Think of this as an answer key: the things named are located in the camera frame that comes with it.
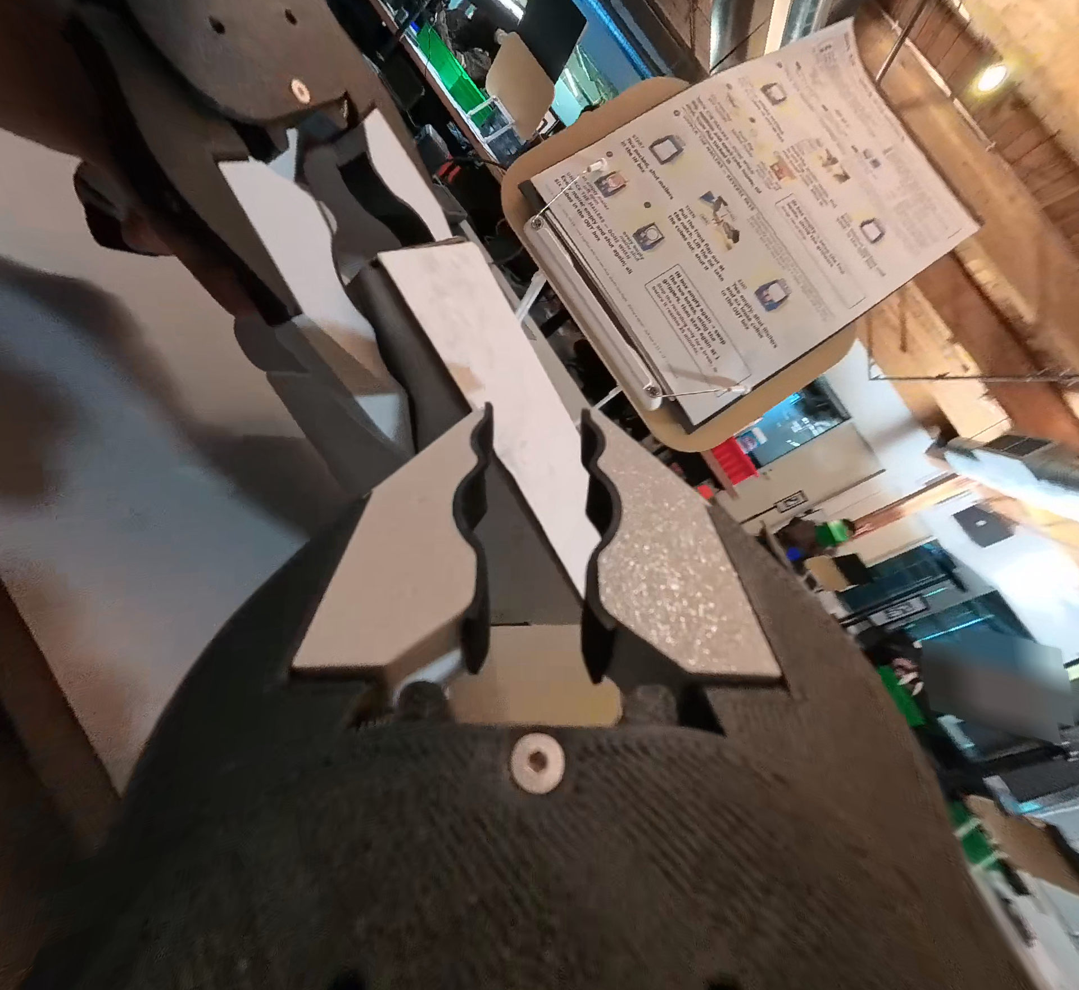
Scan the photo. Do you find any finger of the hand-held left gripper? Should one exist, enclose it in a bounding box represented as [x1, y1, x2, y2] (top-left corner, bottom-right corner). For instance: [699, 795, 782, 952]
[217, 160, 418, 495]
[302, 111, 458, 284]

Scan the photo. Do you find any cardboard backed document stand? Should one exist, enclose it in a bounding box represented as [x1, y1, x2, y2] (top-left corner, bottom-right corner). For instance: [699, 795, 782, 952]
[484, 37, 557, 139]

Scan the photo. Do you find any printed instruction sheet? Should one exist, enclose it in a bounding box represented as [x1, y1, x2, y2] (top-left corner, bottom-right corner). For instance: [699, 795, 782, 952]
[531, 19, 983, 428]

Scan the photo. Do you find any green plastic bin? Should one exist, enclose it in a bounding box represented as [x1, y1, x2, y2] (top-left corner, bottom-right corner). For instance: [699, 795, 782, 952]
[417, 24, 494, 118]

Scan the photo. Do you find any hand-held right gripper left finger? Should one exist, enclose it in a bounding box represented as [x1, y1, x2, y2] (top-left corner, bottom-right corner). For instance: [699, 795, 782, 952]
[291, 404, 496, 694]

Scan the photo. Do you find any person's left hand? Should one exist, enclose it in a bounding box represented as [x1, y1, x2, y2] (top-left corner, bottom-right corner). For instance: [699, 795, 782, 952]
[0, 0, 106, 165]

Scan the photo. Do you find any white document stand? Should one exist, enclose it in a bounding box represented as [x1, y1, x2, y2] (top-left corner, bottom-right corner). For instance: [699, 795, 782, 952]
[484, 16, 987, 455]

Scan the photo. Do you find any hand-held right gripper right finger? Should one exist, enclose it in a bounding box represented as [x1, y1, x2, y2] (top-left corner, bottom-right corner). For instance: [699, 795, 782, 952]
[580, 408, 783, 686]

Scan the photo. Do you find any red plastic bin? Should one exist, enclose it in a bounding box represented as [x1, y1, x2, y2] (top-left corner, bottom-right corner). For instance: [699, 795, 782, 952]
[708, 429, 760, 495]

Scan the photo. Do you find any white cardboard mailer box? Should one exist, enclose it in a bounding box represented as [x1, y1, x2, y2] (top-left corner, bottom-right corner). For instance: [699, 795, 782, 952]
[346, 238, 604, 599]

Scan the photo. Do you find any grey desk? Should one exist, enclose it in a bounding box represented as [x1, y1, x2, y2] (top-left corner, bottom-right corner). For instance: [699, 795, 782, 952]
[0, 125, 591, 797]

